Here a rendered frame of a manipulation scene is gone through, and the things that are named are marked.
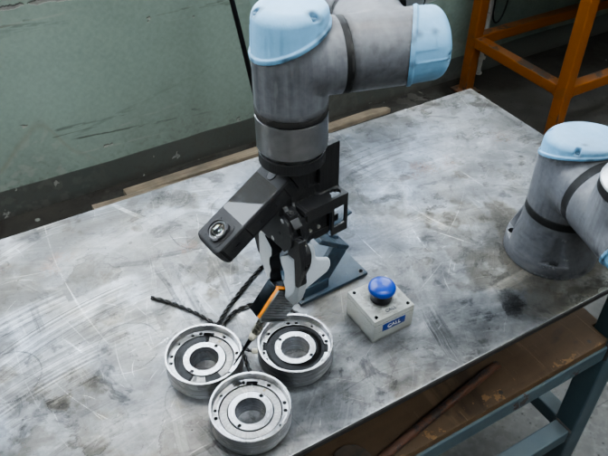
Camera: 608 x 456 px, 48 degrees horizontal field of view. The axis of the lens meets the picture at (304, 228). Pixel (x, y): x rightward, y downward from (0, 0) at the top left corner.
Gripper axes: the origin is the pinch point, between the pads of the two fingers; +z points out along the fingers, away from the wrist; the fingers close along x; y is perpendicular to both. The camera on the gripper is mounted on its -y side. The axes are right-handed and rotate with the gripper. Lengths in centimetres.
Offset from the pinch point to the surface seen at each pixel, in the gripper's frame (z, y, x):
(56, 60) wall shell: 39, 27, 162
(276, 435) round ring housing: 13.8, -7.3, -8.3
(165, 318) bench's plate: 16.6, -7.7, 19.9
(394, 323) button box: 14.8, 17.4, -3.1
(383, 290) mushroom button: 9.8, 17.0, -0.7
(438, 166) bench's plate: 17, 54, 23
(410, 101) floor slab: 94, 170, 139
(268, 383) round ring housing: 14.2, -3.4, -1.0
